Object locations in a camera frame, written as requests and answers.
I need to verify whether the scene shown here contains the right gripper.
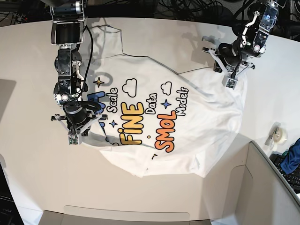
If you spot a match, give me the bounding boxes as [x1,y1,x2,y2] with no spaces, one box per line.
[68,125,90,138]

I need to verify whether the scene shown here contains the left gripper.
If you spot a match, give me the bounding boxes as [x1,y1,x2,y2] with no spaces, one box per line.
[212,55,226,73]

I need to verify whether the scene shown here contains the white printed t-shirt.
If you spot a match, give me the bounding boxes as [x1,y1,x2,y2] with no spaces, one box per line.
[80,25,247,177]

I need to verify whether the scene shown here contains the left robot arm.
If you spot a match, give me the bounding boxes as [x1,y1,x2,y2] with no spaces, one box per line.
[212,0,286,75]

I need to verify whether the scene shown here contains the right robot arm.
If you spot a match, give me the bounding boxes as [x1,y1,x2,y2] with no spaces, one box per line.
[50,0,93,144]

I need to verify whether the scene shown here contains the grey cardboard box bottom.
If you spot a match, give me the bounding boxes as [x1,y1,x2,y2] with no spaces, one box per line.
[39,205,211,225]

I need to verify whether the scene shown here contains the grey cardboard box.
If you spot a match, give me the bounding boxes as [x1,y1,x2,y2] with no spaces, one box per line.
[39,205,211,225]
[209,141,300,225]

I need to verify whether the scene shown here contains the clear tape roll dispenser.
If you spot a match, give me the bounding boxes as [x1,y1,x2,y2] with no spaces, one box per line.
[264,122,288,151]

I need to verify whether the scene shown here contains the blue cloth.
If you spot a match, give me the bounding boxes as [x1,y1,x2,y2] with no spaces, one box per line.
[280,139,300,174]

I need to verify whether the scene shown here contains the grey cardboard box right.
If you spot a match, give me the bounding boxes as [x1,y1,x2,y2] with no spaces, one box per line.
[209,141,300,225]

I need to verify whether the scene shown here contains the black keyboard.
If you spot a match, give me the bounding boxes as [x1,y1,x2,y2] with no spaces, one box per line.
[270,154,300,194]

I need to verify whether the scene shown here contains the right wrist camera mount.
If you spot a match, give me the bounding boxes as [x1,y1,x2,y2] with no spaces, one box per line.
[51,113,108,145]

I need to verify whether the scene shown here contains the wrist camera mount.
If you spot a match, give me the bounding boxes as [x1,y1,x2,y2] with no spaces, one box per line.
[51,113,108,145]
[202,38,255,89]

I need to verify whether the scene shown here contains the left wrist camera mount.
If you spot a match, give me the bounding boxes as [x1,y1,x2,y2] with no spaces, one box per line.
[202,38,255,89]

